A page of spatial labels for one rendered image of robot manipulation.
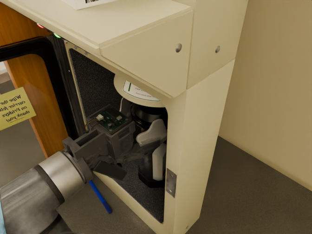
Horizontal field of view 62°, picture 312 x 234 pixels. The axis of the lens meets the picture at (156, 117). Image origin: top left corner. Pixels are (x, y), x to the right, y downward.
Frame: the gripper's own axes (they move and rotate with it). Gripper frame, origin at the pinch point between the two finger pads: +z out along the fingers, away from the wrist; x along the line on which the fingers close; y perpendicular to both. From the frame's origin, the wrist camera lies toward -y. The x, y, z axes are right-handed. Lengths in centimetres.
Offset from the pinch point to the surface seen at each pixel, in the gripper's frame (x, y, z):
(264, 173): -19.4, -29.4, 26.2
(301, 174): -28, -29, 33
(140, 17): -12.3, 29.1, -13.3
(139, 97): -2.9, 10.8, -6.4
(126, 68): -14.1, 26.4, -17.0
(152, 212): -6.9, -20.4, -9.1
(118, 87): 2.6, 10.3, -6.7
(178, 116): -13.0, 14.1, -8.4
